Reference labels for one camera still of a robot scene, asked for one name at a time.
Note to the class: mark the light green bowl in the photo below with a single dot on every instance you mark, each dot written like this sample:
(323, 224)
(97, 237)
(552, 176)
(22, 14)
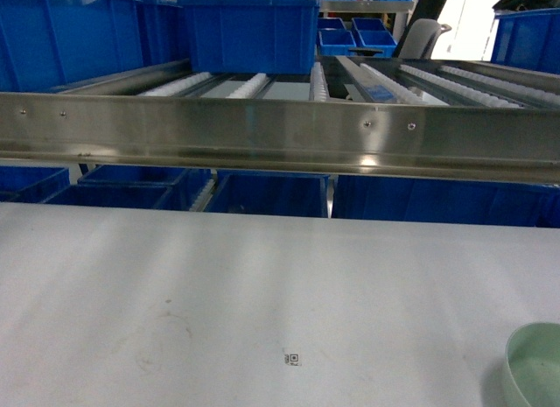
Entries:
(530, 373)

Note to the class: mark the blue crate under shelf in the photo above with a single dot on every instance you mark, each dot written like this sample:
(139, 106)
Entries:
(446, 201)
(141, 187)
(270, 193)

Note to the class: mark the stainless steel shelf rack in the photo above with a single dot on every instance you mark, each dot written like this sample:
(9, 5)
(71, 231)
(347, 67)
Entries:
(357, 115)

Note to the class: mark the QR code sticker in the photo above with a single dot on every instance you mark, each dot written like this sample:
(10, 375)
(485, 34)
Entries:
(292, 359)

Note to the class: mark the small blue bin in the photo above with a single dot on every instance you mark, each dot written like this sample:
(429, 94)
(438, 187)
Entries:
(382, 41)
(335, 42)

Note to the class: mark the blue crate on rollers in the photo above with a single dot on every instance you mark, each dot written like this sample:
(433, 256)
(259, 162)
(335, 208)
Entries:
(251, 36)

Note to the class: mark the large blue crate left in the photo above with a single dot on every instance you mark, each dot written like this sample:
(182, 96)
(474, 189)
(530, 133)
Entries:
(48, 43)

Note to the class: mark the blue crate far right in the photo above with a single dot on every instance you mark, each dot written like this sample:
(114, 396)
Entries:
(528, 40)

